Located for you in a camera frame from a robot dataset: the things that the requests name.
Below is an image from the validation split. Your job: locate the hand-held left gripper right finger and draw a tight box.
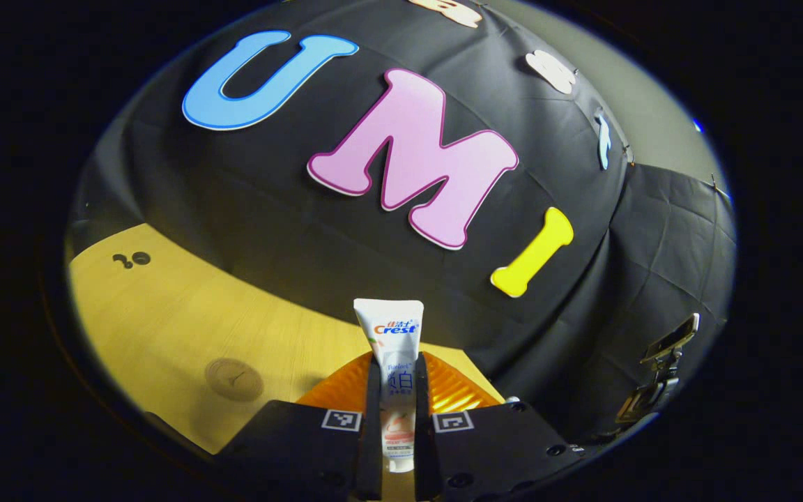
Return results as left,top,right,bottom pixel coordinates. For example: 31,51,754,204
413,351,587,502

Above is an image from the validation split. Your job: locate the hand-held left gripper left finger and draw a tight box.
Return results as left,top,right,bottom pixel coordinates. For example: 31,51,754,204
217,351,383,502

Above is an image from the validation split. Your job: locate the white toothpaste tube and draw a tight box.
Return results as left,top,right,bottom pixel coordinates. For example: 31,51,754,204
353,298,425,473

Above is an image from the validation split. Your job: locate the round brown coaster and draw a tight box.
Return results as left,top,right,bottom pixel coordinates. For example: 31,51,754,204
205,358,264,402

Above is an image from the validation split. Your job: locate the light wooden desktop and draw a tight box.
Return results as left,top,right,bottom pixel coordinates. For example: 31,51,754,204
67,223,507,502

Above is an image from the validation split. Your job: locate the black backdrop cloth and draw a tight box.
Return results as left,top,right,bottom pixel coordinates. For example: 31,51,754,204
67,0,737,447

